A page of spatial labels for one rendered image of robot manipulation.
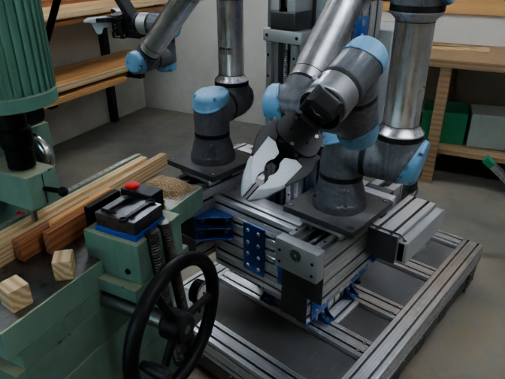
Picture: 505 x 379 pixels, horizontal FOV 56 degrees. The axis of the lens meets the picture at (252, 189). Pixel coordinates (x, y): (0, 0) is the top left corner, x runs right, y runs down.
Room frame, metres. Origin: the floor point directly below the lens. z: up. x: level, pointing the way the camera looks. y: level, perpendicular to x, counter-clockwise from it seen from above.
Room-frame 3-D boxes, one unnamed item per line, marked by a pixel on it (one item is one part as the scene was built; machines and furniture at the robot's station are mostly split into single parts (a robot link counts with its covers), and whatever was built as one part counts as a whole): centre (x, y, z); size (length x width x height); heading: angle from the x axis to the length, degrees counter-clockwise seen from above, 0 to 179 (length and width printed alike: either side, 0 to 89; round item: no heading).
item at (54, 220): (0.91, 0.37, 0.93); 0.17 x 0.01 x 0.06; 153
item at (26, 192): (0.86, 0.46, 1.03); 0.14 x 0.07 x 0.09; 63
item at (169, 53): (1.72, 0.32, 1.12); 0.11 x 0.08 x 0.11; 153
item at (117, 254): (0.83, 0.24, 0.91); 0.15 x 0.14 x 0.09; 153
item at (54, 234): (0.89, 0.37, 0.92); 0.19 x 0.02 x 0.05; 153
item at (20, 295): (0.65, 0.41, 0.92); 0.04 x 0.04 x 0.04; 52
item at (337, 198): (1.17, -0.24, 0.87); 0.15 x 0.15 x 0.10
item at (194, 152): (1.50, 0.13, 0.87); 0.15 x 0.15 x 0.10
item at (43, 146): (1.02, 0.51, 1.02); 0.12 x 0.03 x 0.12; 63
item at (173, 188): (1.10, 0.22, 0.91); 0.12 x 0.09 x 0.03; 63
